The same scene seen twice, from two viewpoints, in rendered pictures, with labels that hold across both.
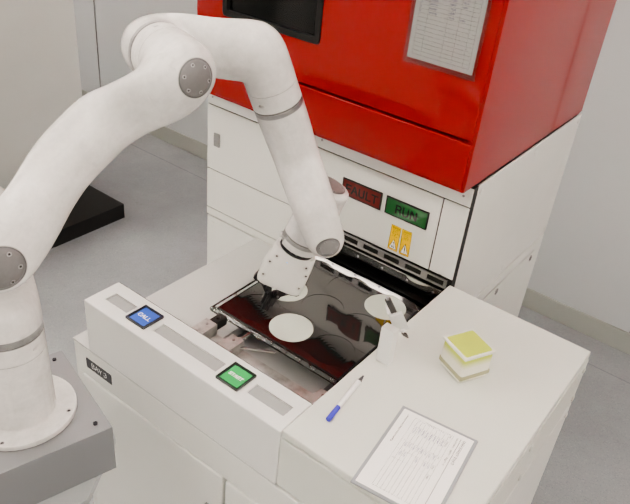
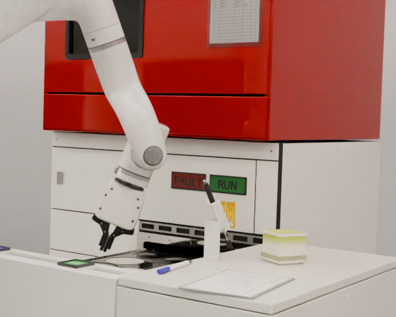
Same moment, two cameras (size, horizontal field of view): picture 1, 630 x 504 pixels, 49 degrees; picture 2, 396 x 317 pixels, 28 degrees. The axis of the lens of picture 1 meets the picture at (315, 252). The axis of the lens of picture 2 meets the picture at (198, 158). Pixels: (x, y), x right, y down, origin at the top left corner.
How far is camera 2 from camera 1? 0.91 m
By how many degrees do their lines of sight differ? 29
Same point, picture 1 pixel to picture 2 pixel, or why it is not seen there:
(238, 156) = (79, 187)
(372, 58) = (183, 54)
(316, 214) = (141, 122)
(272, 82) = (101, 17)
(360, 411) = (188, 272)
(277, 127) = (107, 55)
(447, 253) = (266, 211)
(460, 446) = (278, 278)
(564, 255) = not seen: outside the picture
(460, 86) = (251, 53)
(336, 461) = (166, 283)
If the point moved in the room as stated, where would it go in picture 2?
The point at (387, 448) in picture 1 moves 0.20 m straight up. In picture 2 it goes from (212, 279) to (215, 175)
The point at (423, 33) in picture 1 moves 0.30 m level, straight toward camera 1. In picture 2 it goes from (219, 22) to (205, 5)
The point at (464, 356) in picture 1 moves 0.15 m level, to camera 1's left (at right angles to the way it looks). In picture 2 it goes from (279, 234) to (209, 231)
